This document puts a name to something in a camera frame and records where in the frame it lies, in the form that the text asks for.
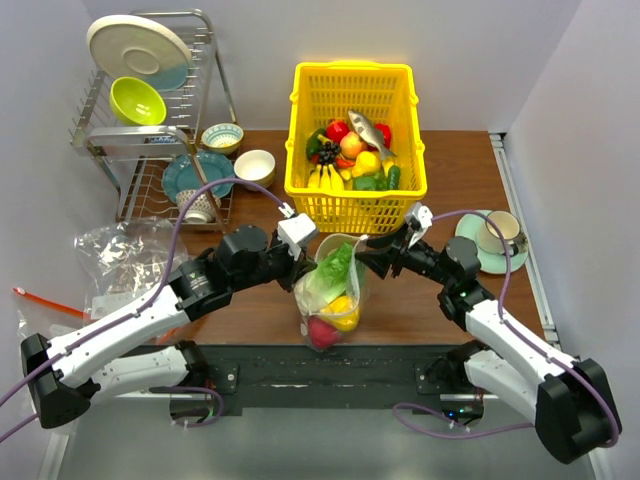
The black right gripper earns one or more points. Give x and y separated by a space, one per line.
380 261

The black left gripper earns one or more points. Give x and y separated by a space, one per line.
291 264

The green toy lettuce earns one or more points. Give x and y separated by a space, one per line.
328 281

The dotted clear zip bag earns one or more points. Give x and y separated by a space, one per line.
356 283

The red toy dragon fruit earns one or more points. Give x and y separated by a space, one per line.
322 335

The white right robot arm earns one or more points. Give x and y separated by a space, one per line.
568 401

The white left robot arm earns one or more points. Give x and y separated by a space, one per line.
67 374

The crumpled clear plastic bag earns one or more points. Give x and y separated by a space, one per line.
124 260

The patterned grey bowl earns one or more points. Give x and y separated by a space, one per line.
201 210

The green bell pepper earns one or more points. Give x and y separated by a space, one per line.
370 183

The small green cucumber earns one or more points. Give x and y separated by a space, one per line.
393 177

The yellow toy fruit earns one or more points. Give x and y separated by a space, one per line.
367 163

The yellow toy bananas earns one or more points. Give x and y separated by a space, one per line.
326 177

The cream ceramic bowl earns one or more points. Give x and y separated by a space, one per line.
257 166

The mint green saucer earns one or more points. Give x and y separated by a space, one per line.
490 263

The teal scalloped plate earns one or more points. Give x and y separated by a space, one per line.
180 174

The black toy grapes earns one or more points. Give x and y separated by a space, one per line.
329 152

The cream speckled mug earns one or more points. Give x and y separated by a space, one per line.
502 234

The toy peach apple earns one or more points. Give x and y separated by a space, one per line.
352 145

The grey toy fish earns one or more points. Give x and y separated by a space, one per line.
369 133

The teal patterned small bowl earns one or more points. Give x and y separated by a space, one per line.
223 138

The long dark cucumber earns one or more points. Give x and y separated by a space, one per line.
314 144

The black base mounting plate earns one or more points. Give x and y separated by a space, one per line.
343 377

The yellow plastic basket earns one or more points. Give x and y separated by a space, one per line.
384 93

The metal dish rack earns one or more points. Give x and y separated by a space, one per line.
133 158

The lime green bowl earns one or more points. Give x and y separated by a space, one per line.
135 102

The large cream blue plate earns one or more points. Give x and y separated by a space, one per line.
133 46

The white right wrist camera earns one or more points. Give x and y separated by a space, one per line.
418 219

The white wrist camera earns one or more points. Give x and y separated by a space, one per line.
418 219
296 230

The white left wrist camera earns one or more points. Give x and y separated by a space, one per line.
296 230

